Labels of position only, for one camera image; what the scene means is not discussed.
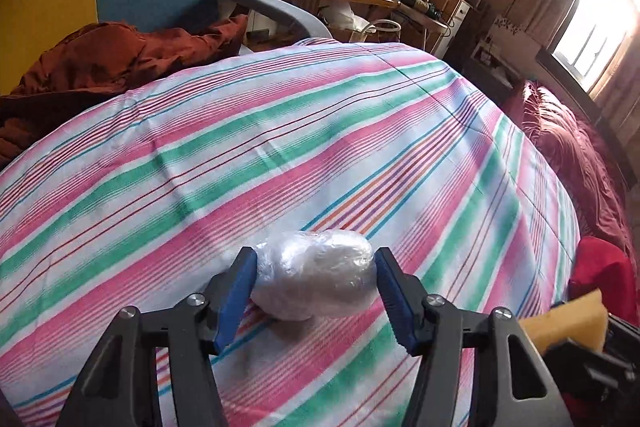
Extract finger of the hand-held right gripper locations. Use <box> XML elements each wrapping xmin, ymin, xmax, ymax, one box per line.
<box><xmin>542</xmin><ymin>337</ymin><xmax>640</xmax><ymax>403</ymax></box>
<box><xmin>602</xmin><ymin>313</ymin><xmax>640</xmax><ymax>358</ymax></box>

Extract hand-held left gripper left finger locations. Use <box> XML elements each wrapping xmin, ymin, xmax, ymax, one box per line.
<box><xmin>57</xmin><ymin>247</ymin><xmax>258</xmax><ymax>427</ymax></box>

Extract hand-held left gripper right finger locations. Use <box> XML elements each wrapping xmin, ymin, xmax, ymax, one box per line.
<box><xmin>375</xmin><ymin>247</ymin><xmax>573</xmax><ymax>427</ymax></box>

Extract yellow sponge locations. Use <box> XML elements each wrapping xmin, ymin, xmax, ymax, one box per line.
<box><xmin>522</xmin><ymin>289</ymin><xmax>608</xmax><ymax>350</ymax></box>

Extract white plastic-wrapped ball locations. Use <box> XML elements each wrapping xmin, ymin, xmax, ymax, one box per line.
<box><xmin>250</xmin><ymin>229</ymin><xmax>376</xmax><ymax>320</ymax></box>

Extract red cloth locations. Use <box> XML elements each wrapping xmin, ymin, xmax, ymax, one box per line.
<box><xmin>569</xmin><ymin>236</ymin><xmax>640</xmax><ymax>323</ymax></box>

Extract striped pink green bedsheet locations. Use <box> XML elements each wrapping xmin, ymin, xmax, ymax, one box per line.
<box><xmin>0</xmin><ymin>38</ymin><xmax>581</xmax><ymax>427</ymax></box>

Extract maroon bedspread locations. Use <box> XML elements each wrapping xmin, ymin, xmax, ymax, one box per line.
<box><xmin>500</xmin><ymin>79</ymin><xmax>640</xmax><ymax>258</ymax></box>

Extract rust brown jacket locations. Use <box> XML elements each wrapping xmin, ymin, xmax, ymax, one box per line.
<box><xmin>0</xmin><ymin>14</ymin><xmax>249</xmax><ymax>170</ymax></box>

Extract white cabinet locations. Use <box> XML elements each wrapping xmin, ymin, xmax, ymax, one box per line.
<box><xmin>440</xmin><ymin>0</ymin><xmax>473</xmax><ymax>58</ymax></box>

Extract white plastic bag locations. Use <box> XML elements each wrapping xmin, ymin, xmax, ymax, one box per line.
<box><xmin>320</xmin><ymin>2</ymin><xmax>372</xmax><ymax>40</ymax></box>

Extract window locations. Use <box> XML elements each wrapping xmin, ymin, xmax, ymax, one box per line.
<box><xmin>550</xmin><ymin>0</ymin><xmax>632</xmax><ymax>94</ymax></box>

